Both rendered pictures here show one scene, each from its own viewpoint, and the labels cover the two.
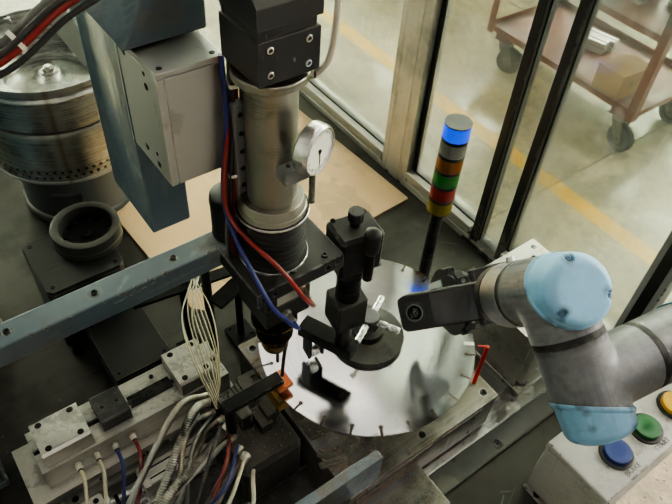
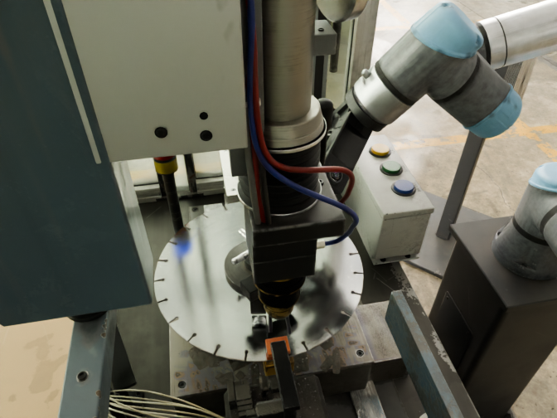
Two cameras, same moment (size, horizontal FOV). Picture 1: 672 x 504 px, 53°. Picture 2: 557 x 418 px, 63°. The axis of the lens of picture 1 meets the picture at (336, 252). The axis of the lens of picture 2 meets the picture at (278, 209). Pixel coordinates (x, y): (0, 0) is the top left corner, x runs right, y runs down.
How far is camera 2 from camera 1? 58 cm
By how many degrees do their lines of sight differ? 43
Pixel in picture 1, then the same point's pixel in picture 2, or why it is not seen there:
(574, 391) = (496, 93)
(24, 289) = not seen: outside the picture
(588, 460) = (404, 202)
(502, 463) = not seen: hidden behind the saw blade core
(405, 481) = (363, 321)
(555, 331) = (467, 64)
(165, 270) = (95, 391)
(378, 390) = (317, 279)
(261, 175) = (304, 61)
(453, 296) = (344, 139)
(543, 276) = (451, 25)
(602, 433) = (519, 104)
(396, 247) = not seen: hidden behind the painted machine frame
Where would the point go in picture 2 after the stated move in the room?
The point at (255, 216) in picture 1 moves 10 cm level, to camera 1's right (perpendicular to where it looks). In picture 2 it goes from (307, 128) to (355, 75)
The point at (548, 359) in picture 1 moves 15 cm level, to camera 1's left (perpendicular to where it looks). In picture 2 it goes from (472, 89) to (443, 148)
